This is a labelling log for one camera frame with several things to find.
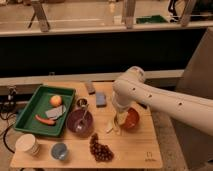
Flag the blue sponge block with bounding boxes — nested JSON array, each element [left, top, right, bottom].
[[96, 92, 107, 107]]

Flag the green mat in background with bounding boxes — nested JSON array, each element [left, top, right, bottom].
[[136, 15, 167, 24]]

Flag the brown rectangular block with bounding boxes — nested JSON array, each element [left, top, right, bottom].
[[85, 81, 95, 95]]

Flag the grey cloth piece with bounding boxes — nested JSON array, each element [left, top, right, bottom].
[[45, 105, 66, 120]]

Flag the black cables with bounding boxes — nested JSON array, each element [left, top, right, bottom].
[[0, 85, 21, 154]]

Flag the orange apple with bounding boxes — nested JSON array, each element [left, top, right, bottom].
[[50, 95, 62, 107]]

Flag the purple bowl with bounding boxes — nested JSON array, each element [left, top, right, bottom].
[[66, 109, 93, 137]]

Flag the white paper cup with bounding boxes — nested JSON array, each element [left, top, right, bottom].
[[15, 134, 39, 155]]

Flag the orange-brown bowl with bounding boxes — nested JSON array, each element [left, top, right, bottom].
[[120, 108, 140, 130]]

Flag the dark red grape bunch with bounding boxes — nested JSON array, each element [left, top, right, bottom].
[[90, 133, 114, 162]]

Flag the small metal cup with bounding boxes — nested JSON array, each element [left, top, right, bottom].
[[76, 98, 88, 108]]

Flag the metal spoon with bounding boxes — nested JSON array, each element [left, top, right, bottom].
[[75, 106, 88, 132]]

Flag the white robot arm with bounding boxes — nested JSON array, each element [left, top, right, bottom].
[[112, 66, 213, 136]]

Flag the orange carrot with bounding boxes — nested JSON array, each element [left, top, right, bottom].
[[35, 115, 56, 125]]

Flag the green plastic tray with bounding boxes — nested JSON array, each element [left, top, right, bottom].
[[14, 85, 75, 137]]

